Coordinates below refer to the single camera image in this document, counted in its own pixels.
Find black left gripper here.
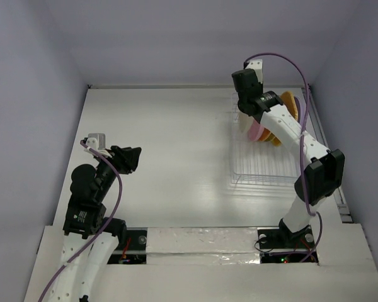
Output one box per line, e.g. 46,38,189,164
94,143,140,199

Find cream plate with bear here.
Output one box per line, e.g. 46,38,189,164
238,111,255,133

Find pink round plate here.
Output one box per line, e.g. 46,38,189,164
247,120,265,142

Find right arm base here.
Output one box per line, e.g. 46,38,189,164
254,227,318,264

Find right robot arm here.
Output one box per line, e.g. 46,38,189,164
232,69,345,247

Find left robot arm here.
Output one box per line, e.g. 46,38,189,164
38,138,142,301

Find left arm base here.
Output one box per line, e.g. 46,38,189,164
108,228,147,265

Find square woven orange tray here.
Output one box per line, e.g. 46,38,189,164
270,91,299,148

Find round woven orange plate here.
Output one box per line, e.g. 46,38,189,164
258,128,272,142

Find purple plate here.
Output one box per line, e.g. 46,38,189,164
294,96,306,124

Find white foil covered board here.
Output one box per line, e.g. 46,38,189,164
146,227,260,266

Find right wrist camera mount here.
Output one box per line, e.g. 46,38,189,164
244,59,263,83

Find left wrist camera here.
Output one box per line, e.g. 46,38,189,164
82,133,110,157

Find white wire dish rack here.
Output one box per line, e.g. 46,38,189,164
230,92,300,187

